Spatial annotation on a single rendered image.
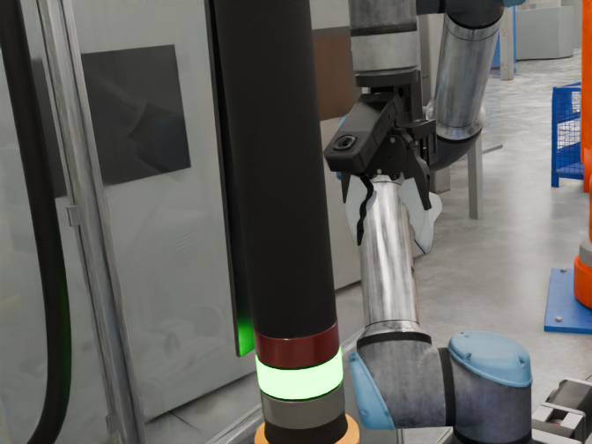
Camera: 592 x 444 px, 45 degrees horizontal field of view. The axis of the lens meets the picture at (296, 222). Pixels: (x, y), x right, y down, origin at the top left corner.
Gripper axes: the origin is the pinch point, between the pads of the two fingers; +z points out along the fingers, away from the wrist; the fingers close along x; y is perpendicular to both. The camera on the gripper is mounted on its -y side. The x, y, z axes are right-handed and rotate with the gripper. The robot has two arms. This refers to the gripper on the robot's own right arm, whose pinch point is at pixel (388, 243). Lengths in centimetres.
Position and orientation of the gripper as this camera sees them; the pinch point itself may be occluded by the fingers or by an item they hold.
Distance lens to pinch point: 85.6
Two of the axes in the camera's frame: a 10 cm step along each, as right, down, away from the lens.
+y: 5.9, -2.7, 7.6
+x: -8.0, -0.8, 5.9
